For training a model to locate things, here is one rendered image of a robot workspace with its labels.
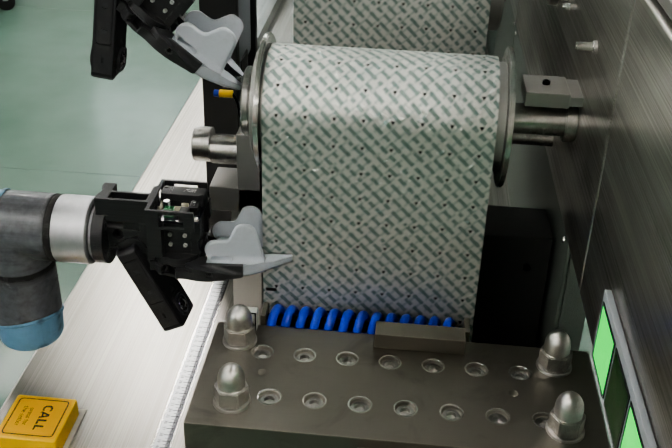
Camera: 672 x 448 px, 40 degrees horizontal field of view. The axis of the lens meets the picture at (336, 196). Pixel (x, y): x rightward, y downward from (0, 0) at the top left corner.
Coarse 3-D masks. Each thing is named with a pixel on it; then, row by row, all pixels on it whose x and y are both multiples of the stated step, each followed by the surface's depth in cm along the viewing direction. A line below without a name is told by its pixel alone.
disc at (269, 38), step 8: (264, 40) 94; (272, 40) 98; (264, 48) 93; (264, 56) 94; (264, 64) 94; (256, 72) 92; (256, 80) 92; (256, 88) 92; (256, 96) 92; (256, 104) 92; (256, 112) 92; (256, 120) 92; (256, 128) 92; (256, 136) 93; (256, 144) 93; (256, 152) 94; (256, 160) 95
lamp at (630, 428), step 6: (630, 408) 64; (630, 414) 64; (630, 420) 64; (630, 426) 64; (624, 432) 65; (630, 432) 64; (636, 432) 62; (624, 438) 65; (630, 438) 64; (636, 438) 62; (624, 444) 65; (630, 444) 63; (636, 444) 62
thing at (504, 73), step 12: (252, 72) 94; (264, 72) 94; (504, 72) 93; (252, 84) 93; (504, 84) 92; (252, 96) 93; (504, 96) 92; (252, 108) 93; (504, 108) 91; (504, 120) 92; (504, 132) 92; (252, 144) 96; (492, 168) 96
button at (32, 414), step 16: (16, 400) 105; (32, 400) 105; (48, 400) 105; (64, 400) 105; (16, 416) 102; (32, 416) 102; (48, 416) 102; (64, 416) 102; (0, 432) 100; (16, 432) 100; (32, 432) 100; (48, 432) 100; (64, 432) 102
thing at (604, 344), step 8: (600, 320) 75; (600, 328) 75; (608, 328) 72; (600, 336) 75; (608, 336) 72; (600, 344) 75; (608, 344) 72; (600, 352) 74; (608, 352) 72; (600, 360) 74; (608, 360) 71; (600, 368) 74; (600, 376) 74; (600, 384) 74
